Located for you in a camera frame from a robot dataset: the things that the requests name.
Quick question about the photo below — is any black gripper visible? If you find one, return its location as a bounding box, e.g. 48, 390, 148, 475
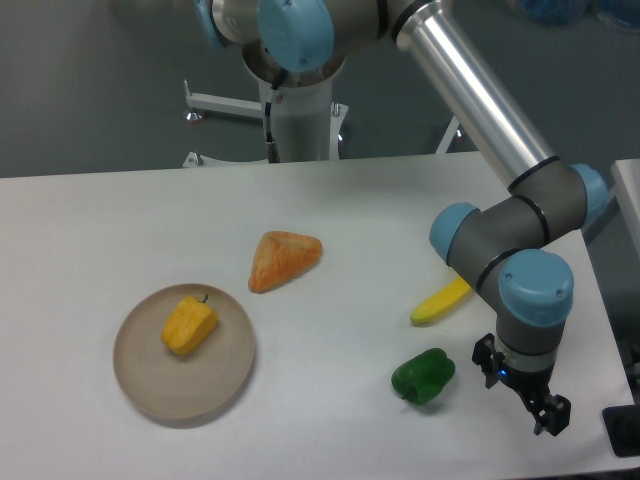
472, 333, 571, 436

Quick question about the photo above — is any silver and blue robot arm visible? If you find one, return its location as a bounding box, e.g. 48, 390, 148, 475
194, 1, 608, 435

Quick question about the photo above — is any green bell pepper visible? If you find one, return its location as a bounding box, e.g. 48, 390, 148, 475
391, 348, 456, 406

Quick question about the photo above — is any yellow bell pepper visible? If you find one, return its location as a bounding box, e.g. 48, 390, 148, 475
161, 294, 219, 356

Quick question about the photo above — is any beige round plate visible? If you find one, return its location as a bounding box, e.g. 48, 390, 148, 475
113, 284, 256, 425

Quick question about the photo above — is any black device at table edge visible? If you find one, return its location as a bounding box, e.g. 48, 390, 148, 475
602, 404, 639, 458

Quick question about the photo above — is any yellow banana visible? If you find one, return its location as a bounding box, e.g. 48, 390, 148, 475
410, 277, 472, 326

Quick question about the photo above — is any white table at right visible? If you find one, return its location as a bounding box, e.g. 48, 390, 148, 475
611, 159, 639, 244

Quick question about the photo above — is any orange triangular bread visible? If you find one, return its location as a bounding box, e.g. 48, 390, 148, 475
248, 231, 323, 293

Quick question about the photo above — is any blue object top right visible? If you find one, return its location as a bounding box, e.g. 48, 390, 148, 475
514, 0, 639, 33

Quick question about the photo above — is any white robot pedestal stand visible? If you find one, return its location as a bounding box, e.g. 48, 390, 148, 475
183, 79, 349, 164

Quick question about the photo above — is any black cable on pedestal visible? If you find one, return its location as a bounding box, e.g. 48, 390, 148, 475
263, 69, 289, 164

